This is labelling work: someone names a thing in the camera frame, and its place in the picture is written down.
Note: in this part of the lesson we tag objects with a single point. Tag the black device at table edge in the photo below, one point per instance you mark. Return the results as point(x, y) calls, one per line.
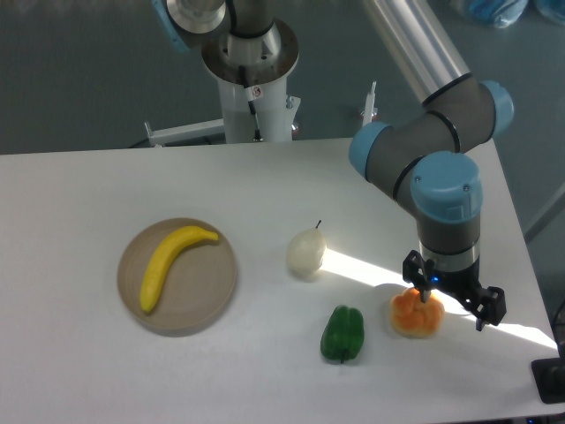
point(549, 378)

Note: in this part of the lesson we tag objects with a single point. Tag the green bell pepper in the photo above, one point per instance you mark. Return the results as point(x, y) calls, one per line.
point(344, 335)

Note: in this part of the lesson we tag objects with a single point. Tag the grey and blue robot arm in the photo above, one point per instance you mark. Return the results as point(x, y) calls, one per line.
point(423, 166)

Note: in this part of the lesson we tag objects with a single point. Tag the round beige plate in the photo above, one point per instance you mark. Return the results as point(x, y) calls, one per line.
point(197, 288)

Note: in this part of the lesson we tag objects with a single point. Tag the yellow banana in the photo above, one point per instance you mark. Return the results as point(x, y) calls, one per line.
point(162, 258)

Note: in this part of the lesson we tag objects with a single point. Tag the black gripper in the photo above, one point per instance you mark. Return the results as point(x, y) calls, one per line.
point(487, 305)

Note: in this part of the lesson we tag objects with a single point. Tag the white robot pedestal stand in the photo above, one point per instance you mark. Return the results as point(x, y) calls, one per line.
point(251, 75)

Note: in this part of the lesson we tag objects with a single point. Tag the pale white pear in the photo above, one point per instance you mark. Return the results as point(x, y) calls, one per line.
point(305, 252)

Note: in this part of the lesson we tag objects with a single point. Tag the blue plastic bag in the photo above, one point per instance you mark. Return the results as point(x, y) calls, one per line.
point(501, 14)

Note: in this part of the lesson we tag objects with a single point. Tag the orange bread roll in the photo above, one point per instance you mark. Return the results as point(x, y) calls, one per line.
point(411, 317)

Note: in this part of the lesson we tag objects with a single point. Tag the white stand leg right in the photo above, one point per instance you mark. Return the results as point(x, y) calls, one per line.
point(369, 111)

